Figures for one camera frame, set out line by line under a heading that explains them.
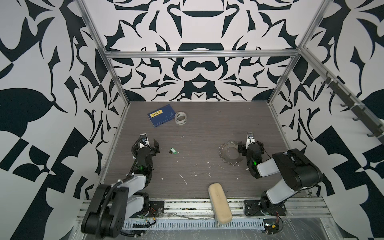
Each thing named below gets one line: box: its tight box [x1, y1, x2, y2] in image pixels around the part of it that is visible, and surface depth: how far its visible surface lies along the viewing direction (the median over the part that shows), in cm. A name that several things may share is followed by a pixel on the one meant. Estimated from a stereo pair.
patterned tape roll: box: [174, 111, 187, 126], surface depth 110 cm
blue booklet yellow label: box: [147, 104, 175, 128], surface depth 113 cm
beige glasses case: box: [208, 182, 233, 225], surface depth 75 cm
